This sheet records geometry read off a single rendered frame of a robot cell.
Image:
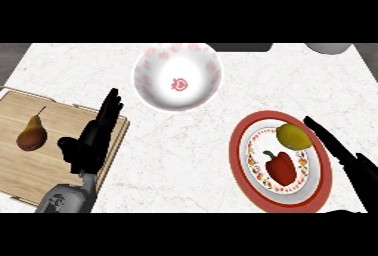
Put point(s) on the wooden cutting board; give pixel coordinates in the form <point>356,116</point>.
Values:
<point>49,146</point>

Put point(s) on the yellow lemon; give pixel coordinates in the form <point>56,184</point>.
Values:
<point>292,136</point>

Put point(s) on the brown pear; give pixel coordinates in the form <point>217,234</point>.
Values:
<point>31,134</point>

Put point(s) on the dark grey flat object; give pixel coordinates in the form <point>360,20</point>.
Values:
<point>242,47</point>

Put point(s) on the red rimmed patterned plate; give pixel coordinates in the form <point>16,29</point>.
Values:
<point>279,161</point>

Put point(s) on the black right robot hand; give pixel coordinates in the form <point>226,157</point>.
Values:
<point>354,166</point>

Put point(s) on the pale grey round object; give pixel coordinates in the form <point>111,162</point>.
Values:
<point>328,48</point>

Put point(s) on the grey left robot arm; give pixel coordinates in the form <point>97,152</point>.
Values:
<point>66,196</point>

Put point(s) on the white bowl with pink print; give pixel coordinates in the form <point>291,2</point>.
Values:
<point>177,77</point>

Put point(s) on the red bell pepper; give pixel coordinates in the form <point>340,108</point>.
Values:
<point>281,168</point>

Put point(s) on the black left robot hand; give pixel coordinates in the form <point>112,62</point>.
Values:
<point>94,140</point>

